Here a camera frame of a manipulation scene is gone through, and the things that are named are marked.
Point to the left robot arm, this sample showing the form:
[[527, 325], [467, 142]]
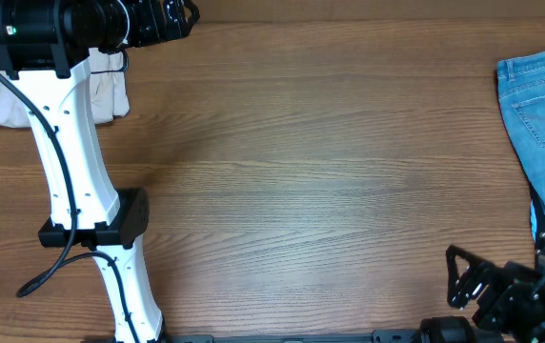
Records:
[[44, 61]]

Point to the dark patterned garment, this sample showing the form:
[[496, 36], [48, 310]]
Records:
[[537, 215]]

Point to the beige shorts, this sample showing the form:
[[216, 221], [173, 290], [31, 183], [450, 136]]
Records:
[[108, 93]]

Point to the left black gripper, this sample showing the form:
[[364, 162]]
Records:
[[153, 30]]

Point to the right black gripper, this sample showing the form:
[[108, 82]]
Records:
[[517, 282]]

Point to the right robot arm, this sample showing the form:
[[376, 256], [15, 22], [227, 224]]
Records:
[[460, 329]]

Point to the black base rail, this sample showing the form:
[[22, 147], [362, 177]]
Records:
[[377, 336]]

